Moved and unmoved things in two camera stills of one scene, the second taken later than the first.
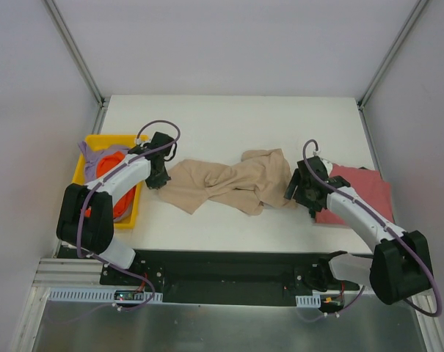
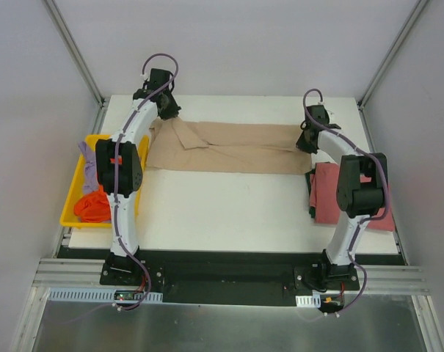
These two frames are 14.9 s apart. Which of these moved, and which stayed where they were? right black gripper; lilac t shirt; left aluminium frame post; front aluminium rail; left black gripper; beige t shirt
Moved: right black gripper; beige t shirt; left black gripper
Stayed: lilac t shirt; front aluminium rail; left aluminium frame post
